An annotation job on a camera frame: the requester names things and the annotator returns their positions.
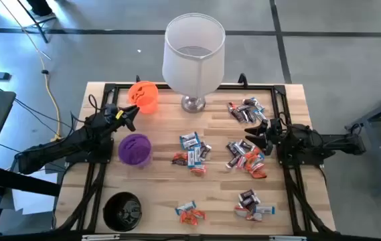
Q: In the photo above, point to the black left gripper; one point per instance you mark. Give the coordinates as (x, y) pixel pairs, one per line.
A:
(114, 122)

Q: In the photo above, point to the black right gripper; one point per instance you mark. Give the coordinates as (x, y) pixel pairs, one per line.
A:
(279, 143)

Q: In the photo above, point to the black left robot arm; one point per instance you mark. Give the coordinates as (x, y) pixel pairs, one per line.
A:
(59, 145)

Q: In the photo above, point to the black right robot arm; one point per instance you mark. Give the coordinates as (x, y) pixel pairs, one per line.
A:
(341, 143)

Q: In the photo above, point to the orange pumpkin plastic bucket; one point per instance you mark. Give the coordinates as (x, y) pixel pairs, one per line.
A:
(143, 97)

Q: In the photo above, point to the purple plastic bucket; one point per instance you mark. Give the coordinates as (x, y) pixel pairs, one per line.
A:
(135, 150)

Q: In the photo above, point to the white shade silver table lamp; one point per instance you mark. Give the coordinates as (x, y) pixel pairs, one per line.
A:
(193, 50)

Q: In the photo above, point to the black plastic bucket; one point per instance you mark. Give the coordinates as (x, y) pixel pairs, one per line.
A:
(122, 211)

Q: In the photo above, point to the black metal stand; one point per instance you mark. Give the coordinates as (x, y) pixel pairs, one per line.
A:
(46, 38)

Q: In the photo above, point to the blue grey metal table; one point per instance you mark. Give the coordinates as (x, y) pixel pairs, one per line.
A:
(374, 115)

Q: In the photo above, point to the white paper sheets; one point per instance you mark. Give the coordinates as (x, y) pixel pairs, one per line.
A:
(33, 202)

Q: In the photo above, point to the black desk base bar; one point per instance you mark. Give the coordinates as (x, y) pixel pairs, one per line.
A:
(16, 182)

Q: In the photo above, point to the person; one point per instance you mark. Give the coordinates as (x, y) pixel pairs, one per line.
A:
(39, 6)

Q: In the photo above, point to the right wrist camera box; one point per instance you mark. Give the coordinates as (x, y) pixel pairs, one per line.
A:
(275, 125)

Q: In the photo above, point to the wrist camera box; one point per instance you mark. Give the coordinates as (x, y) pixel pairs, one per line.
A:
(275, 125)
(110, 109)

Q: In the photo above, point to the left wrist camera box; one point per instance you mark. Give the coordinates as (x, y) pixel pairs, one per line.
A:
(110, 109)

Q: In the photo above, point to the black frame clamp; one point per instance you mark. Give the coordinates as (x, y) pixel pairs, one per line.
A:
(138, 79)
(242, 79)

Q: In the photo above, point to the silver metal bracket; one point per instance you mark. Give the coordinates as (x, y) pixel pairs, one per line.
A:
(287, 238)
(100, 237)

